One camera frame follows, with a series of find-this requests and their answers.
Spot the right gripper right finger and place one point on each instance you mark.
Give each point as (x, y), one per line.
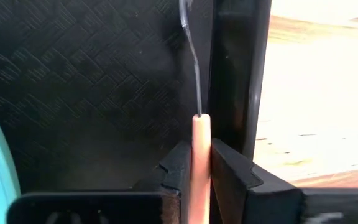
(244, 199)

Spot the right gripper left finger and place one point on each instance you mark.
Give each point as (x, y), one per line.
(172, 186)

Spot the black plastic tray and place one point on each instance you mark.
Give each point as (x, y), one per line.
(73, 77)

